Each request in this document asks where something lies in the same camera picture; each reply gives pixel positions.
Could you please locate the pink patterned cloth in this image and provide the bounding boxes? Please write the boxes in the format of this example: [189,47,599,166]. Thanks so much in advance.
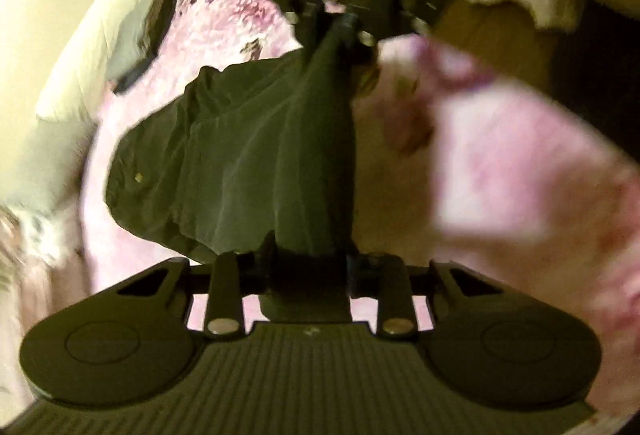
[352,34,640,331]

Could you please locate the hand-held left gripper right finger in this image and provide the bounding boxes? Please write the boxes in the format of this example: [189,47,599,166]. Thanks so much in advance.
[345,251,503,340]

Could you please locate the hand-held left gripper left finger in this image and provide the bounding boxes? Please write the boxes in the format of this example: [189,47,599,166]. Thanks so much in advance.
[117,251,275,340]

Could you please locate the dark green pants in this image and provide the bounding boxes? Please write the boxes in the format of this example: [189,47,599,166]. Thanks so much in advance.
[104,18,358,323]

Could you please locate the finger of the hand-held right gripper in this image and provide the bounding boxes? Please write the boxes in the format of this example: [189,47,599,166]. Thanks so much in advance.
[337,11,378,50]
[292,0,328,61]

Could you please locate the black flat object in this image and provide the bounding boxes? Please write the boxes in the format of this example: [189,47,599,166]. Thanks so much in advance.
[111,0,177,96]

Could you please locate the floral patterned cloth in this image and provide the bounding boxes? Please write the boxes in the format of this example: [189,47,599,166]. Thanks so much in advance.
[0,202,83,391]

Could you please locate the white pillow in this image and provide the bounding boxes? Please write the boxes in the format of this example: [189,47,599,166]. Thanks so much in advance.
[35,0,178,126]

